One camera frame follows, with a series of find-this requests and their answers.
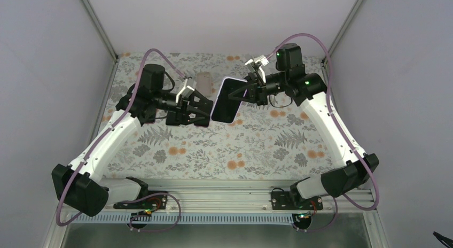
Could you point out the aluminium corner post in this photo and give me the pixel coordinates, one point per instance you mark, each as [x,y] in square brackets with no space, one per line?
[99,29]
[345,25]

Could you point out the grey slotted cable duct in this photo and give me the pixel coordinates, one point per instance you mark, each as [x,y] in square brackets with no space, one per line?
[180,218]

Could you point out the black object bottom corner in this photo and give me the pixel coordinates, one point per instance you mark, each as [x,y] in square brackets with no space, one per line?
[447,242]

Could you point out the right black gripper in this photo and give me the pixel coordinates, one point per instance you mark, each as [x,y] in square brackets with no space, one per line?
[255,90]

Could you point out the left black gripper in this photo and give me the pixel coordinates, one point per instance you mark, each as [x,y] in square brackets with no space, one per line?
[186,110]

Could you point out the left aluminium corner post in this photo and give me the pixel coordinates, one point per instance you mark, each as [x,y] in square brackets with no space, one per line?
[99,29]

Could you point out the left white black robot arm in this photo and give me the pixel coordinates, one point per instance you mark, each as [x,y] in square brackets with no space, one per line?
[80,184]

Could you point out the cream silicone phone case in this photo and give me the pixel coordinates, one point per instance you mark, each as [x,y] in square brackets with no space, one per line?
[204,83]

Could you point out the right aluminium corner post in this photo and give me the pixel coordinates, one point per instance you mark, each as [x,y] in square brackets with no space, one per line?
[345,25]

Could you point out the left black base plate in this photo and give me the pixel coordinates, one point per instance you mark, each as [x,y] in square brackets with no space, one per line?
[155,200]

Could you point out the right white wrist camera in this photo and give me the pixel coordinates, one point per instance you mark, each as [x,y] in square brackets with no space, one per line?
[256,64]

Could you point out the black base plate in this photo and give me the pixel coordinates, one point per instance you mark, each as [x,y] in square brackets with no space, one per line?
[282,200]
[155,200]

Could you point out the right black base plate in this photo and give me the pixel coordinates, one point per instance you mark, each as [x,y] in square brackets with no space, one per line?
[282,200]

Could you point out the cased black phone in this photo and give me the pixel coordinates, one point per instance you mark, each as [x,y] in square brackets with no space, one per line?
[225,109]
[173,119]
[204,125]

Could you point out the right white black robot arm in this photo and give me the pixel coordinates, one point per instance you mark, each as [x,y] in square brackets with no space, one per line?
[352,165]

